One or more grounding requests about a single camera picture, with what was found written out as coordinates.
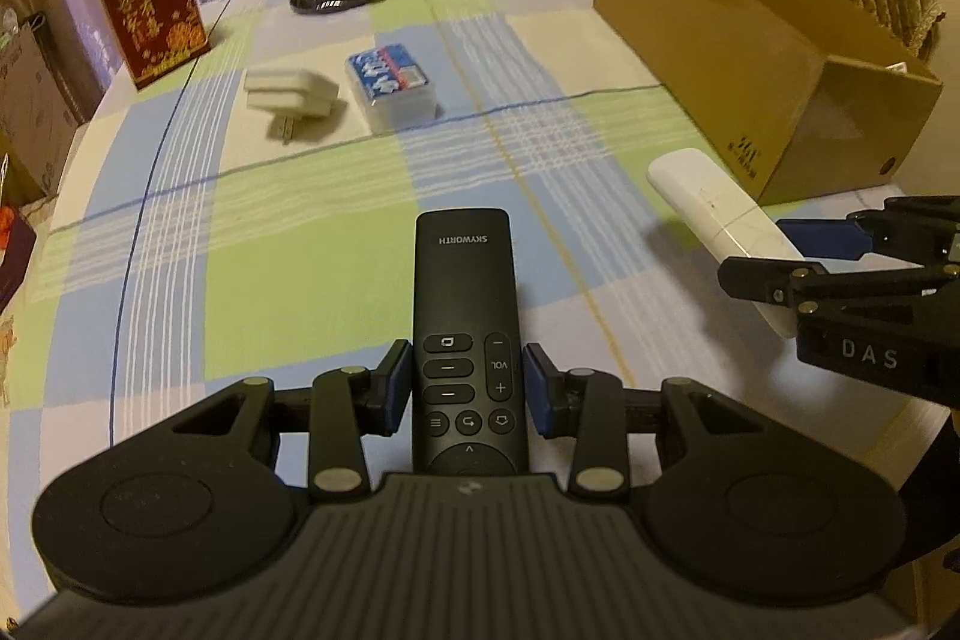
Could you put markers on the brown cardboard box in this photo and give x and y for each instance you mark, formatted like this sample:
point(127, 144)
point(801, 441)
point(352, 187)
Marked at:
point(800, 98)

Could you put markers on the black Skyworth remote control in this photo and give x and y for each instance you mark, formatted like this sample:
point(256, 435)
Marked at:
point(469, 408)

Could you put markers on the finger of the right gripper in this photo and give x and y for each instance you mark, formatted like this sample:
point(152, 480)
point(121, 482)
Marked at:
point(919, 230)
point(788, 284)

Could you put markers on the white remote control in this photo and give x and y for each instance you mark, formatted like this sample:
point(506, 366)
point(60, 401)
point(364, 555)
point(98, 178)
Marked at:
point(723, 217)

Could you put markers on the blue tissue pack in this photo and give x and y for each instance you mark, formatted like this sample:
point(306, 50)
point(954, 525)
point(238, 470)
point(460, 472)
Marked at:
point(394, 92)

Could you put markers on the white power adapter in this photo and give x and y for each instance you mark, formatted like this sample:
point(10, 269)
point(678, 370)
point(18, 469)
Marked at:
point(290, 94)

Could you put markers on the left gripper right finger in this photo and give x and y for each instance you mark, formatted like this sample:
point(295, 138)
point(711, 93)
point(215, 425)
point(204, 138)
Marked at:
point(587, 405)

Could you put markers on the checkered tablecloth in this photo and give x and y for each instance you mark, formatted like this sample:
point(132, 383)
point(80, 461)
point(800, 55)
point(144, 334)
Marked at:
point(191, 246)

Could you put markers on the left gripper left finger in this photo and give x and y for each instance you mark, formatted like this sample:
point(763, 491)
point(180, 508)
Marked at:
point(347, 404)

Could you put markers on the red gift box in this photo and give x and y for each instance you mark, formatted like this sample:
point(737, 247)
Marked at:
point(156, 36)

